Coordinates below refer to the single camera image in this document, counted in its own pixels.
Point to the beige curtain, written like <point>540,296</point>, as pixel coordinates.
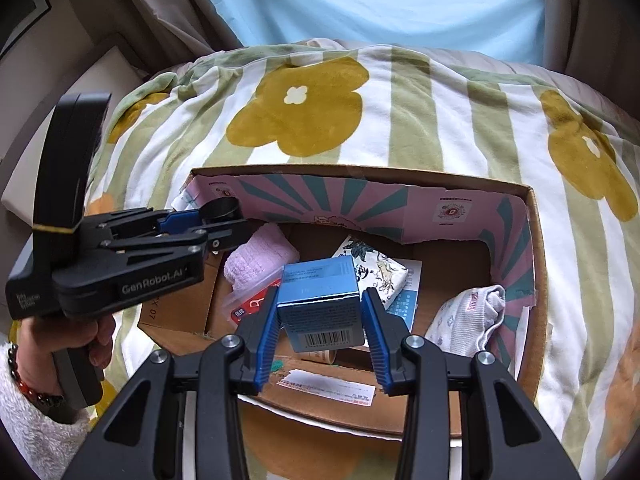
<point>190,10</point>
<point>590,10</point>

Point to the pink towel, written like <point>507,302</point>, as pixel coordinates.
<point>257,260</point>

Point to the light blue cloth sheet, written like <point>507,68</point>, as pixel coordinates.
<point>375,0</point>

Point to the small beige round jar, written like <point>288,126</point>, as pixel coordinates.
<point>317,356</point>

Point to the person's left hand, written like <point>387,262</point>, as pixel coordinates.
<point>35,345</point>

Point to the striped floral blanket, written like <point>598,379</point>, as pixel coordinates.
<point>425,110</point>

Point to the white board panel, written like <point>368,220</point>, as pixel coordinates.
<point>75,110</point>

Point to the small blue box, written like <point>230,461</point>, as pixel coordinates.
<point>320,305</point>

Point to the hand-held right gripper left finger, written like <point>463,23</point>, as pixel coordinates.
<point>267,340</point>

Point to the white patterned sock bundle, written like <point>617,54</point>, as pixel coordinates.
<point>465,325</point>

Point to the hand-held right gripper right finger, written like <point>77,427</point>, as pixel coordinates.
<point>377,340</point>

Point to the floral print tissue pack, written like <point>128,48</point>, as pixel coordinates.
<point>375,265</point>

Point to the dark framed picture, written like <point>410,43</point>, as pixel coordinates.
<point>30,20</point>

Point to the printed cardboard box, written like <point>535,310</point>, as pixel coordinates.
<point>450,270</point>

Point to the clear red blue case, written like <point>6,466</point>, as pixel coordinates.
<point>247,307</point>

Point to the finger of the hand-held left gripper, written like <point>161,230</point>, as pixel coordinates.
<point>180,219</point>
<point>200,242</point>

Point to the blue white hang-tab carton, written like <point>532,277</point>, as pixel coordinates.
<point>407,305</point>

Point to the person's left forearm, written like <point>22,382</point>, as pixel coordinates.
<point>35,435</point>

